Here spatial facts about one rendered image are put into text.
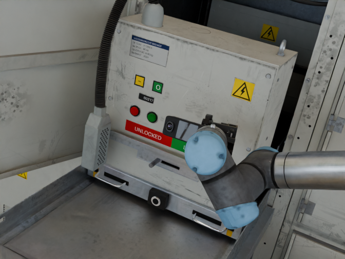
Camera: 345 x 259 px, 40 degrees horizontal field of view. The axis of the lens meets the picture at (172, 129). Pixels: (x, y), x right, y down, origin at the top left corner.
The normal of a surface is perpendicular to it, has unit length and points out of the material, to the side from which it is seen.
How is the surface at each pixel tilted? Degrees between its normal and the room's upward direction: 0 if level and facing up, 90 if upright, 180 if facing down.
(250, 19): 90
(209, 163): 74
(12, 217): 90
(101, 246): 0
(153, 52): 90
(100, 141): 90
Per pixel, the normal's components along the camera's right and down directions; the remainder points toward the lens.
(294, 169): -0.62, -0.10
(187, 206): -0.44, 0.31
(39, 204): 0.88, 0.33
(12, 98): 0.70, 0.40
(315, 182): -0.45, 0.64
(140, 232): 0.17, -0.89
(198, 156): -0.14, 0.12
